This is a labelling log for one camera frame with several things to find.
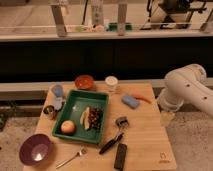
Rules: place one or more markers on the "blue sponge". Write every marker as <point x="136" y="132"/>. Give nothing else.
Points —
<point x="130" y="101"/>

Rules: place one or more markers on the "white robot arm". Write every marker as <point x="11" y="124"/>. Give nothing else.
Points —
<point x="186" y="84"/>

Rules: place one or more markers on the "green plastic tray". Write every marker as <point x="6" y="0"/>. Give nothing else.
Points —
<point x="76" y="103"/>

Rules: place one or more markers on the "white paper cup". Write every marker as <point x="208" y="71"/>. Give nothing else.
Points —
<point x="111" y="82"/>

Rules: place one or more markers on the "red bowl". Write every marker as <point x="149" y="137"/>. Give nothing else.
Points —
<point x="84" y="82"/>

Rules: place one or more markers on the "dark grape bunch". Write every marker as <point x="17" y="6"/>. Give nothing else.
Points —
<point x="95" y="117"/>

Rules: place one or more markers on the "orange carrot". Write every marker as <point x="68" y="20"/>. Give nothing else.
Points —
<point x="143" y="99"/>

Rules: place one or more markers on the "banana slice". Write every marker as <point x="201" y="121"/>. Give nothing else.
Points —
<point x="84" y="120"/>

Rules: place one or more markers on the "blue plastic cup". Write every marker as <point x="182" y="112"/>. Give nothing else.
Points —
<point x="57" y="90"/>

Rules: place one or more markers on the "peach apple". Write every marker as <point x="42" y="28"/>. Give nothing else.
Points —
<point x="68" y="127"/>

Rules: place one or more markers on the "small metal cup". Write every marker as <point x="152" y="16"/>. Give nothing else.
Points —
<point x="50" y="112"/>

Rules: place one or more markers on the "black rectangular block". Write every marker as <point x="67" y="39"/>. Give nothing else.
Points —
<point x="120" y="157"/>

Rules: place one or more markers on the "metal fork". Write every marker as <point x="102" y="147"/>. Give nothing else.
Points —
<point x="78" y="154"/>

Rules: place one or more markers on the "purple bowl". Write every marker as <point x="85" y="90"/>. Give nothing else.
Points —
<point x="35" y="149"/>

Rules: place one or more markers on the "black handled brush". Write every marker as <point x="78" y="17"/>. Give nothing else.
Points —
<point x="122" y="123"/>

